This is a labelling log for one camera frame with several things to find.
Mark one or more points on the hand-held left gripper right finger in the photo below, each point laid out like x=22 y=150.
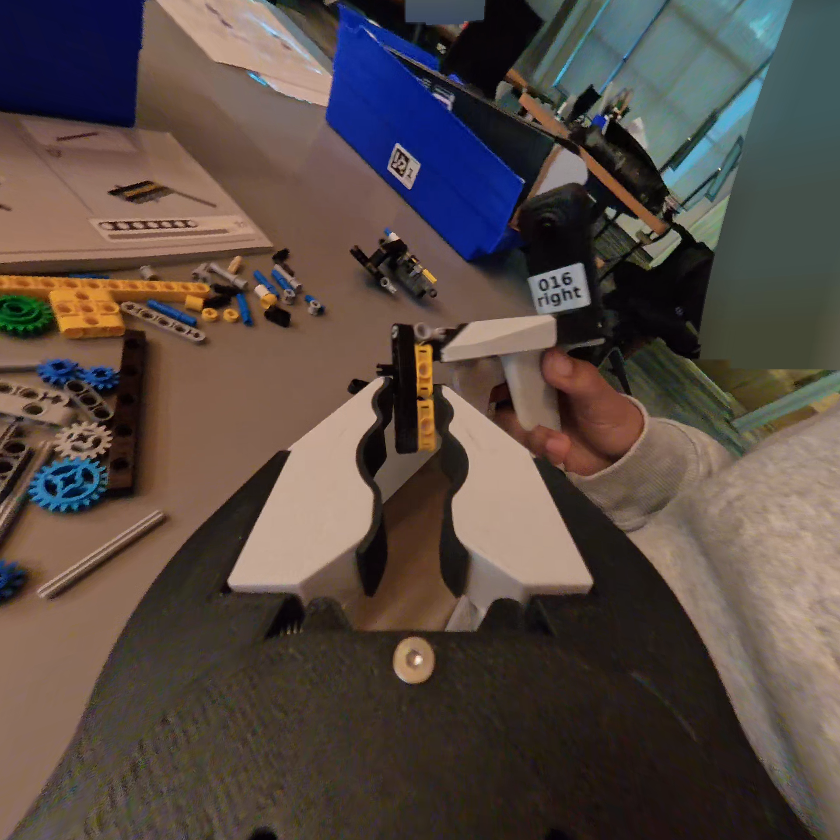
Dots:
x=518 y=525

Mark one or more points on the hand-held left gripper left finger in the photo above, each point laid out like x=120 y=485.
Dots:
x=302 y=518

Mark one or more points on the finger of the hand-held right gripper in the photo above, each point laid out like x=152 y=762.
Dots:
x=505 y=338
x=476 y=384

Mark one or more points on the black yellow lego assembly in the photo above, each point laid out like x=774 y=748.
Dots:
x=403 y=407

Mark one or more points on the person's right forearm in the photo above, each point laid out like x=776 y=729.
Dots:
x=656 y=466

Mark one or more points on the small black lego assembly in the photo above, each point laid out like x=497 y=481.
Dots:
x=400 y=262

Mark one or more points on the grey lego axle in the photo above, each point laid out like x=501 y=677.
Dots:
x=26 y=492
x=98 y=556

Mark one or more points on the long black lego beam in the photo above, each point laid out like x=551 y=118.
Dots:
x=129 y=384

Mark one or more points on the scattered small lego pins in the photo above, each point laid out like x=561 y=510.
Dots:
x=262 y=289

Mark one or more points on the small blue lego gear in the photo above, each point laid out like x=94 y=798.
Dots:
x=10 y=581
x=59 y=374
x=102 y=379

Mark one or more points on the short grey lego beam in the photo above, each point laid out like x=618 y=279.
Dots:
x=19 y=436
x=88 y=400

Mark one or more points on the small white lego gear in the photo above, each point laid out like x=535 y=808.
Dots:
x=62 y=441

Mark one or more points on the large blue lego gear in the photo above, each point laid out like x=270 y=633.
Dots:
x=36 y=489

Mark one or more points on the long grey lego beam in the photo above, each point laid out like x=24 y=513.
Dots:
x=33 y=400

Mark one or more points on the yellow lego beam assembly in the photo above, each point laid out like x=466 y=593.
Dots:
x=85 y=312

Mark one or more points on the green lego gear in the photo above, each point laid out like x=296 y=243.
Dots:
x=23 y=315

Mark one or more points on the lego instruction booklet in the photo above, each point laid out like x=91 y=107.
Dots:
x=164 y=170

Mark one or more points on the person's right hand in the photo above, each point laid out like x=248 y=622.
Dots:
x=590 y=426

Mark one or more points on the black bag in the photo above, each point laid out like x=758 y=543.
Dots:
x=617 y=164

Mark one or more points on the black office chair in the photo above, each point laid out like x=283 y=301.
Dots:
x=663 y=295

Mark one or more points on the blue storage bin with tag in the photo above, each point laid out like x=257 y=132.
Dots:
x=367 y=98

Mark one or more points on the loose instruction sheet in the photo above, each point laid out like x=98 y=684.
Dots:
x=249 y=39

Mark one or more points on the plain blue storage bin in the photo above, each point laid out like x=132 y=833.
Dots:
x=65 y=59

